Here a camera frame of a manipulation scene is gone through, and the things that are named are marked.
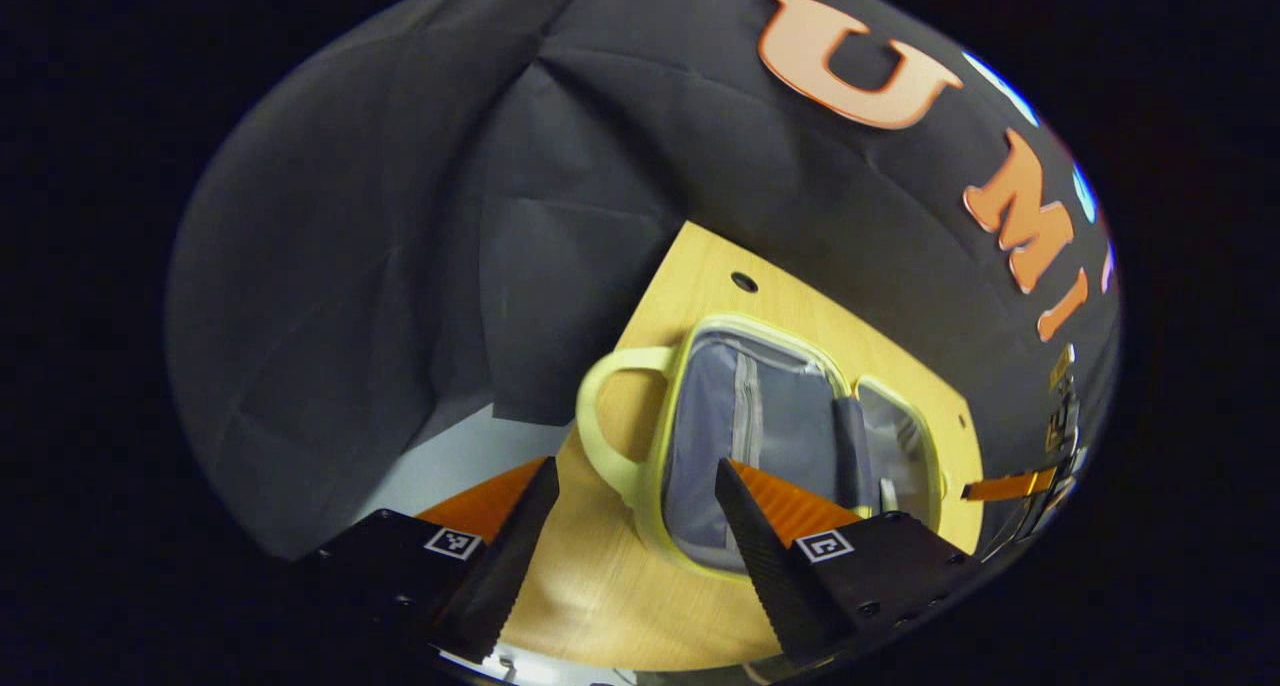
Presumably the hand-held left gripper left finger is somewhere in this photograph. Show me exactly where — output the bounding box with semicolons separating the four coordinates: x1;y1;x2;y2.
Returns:
292;455;561;665

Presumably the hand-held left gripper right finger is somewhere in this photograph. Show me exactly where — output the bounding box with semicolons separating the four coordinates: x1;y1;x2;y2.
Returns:
713;457;981;669

